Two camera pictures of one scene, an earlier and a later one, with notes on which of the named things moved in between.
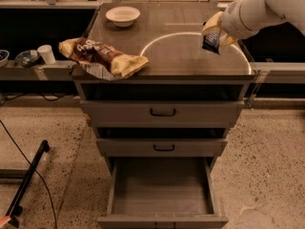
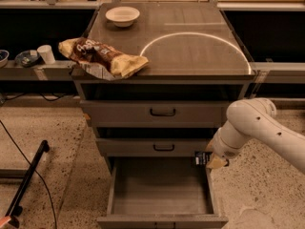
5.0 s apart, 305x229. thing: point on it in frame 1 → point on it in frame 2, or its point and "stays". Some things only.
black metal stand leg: (15, 208) stays
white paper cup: (46, 51) stays
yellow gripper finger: (215, 20) → (210, 147)
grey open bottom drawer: (162, 193) stays
